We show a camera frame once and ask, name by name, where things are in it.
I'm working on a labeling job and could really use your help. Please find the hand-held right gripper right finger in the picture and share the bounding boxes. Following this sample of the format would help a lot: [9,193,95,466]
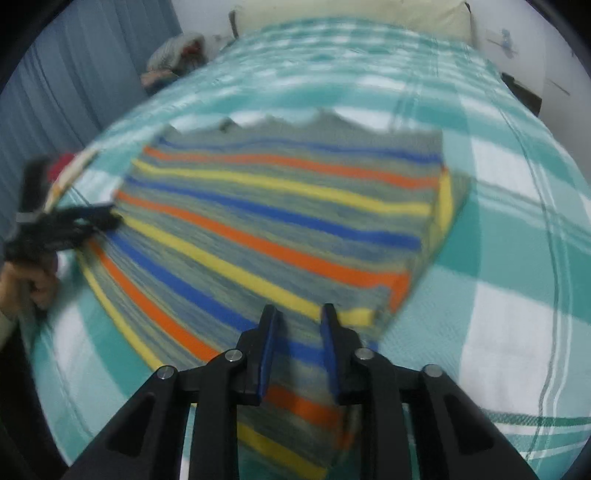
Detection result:
[320,302,542,480]

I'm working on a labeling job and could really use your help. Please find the cream pillow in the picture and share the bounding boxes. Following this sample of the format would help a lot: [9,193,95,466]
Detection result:
[228,0,476,46]

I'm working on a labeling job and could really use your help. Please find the dark nightstand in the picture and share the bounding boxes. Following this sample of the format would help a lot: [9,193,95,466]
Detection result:
[501,71,543,117]

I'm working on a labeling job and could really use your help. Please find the blue curtain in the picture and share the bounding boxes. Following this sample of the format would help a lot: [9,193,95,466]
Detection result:
[0,0,183,222]

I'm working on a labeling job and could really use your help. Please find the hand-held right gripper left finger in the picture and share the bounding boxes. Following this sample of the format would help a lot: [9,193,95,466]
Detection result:
[60,304,284,480]

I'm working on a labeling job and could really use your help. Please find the bed with green plaid sheet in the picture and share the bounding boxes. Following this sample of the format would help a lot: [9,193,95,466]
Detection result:
[28,16,591,480]

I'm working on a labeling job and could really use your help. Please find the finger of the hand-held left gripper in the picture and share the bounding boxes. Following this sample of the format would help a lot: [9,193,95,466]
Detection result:
[58,204,124,245]

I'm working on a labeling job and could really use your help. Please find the striped knit sweater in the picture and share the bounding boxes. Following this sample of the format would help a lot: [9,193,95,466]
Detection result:
[76,108,472,480]

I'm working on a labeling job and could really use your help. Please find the wall socket with blue plug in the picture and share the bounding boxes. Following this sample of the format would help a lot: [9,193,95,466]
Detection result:
[487,28,522,58]

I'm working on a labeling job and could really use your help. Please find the pile of mixed clothes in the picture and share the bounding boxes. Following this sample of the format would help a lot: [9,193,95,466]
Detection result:
[140,31,232,95]

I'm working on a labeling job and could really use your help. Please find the folded red and white clothes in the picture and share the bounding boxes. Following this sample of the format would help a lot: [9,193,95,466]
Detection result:
[44,147,103,213]

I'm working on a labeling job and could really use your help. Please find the person's left hand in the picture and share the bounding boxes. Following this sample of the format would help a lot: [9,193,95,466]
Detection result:
[0,253,62,320]

